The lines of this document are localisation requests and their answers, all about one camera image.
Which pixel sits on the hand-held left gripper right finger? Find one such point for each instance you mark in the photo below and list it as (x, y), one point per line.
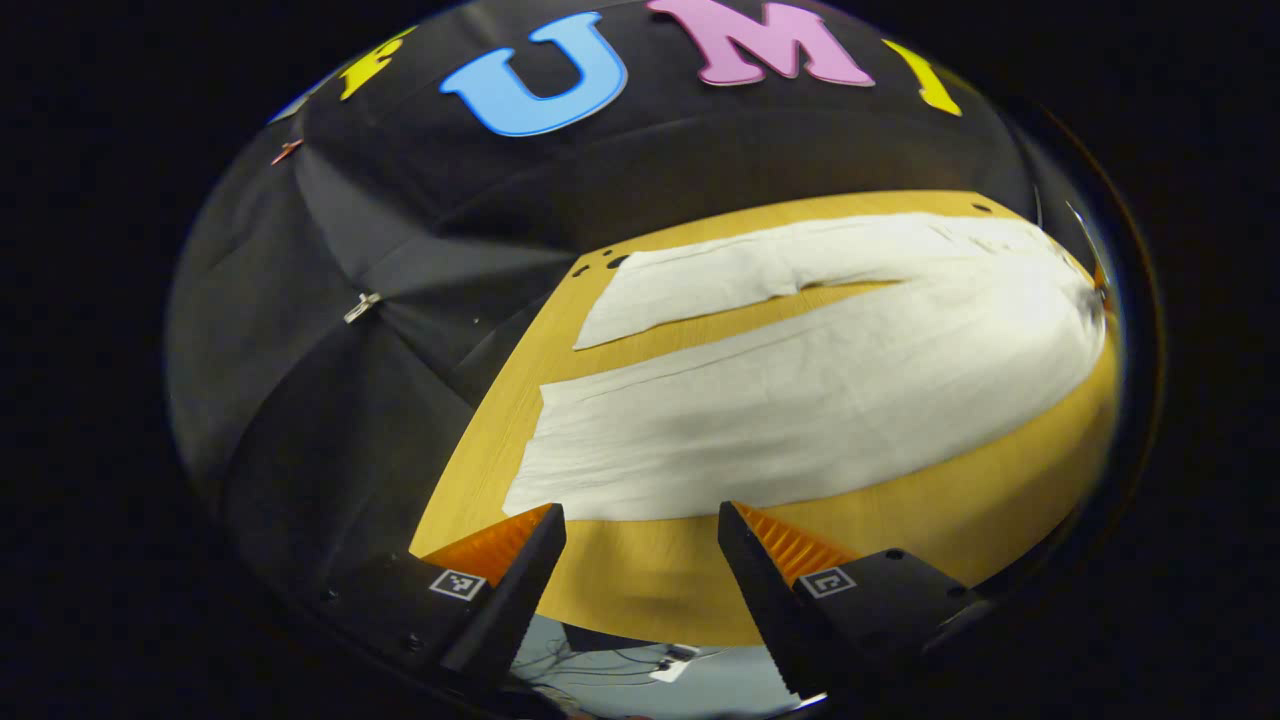
(760, 600)

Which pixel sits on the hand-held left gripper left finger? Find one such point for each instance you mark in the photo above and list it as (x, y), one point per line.
(520, 590)

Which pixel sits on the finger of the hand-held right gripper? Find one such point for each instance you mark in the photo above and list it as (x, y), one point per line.
(1103, 290)

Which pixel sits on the white jeans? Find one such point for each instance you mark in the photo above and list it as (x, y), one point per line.
(800, 400)

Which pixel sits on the white power strip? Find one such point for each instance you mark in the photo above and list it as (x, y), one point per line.
(675, 663)

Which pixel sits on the silver metal clip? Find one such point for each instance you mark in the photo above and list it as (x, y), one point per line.
(361, 307)

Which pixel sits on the red clip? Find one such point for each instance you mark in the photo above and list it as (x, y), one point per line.
(287, 151)

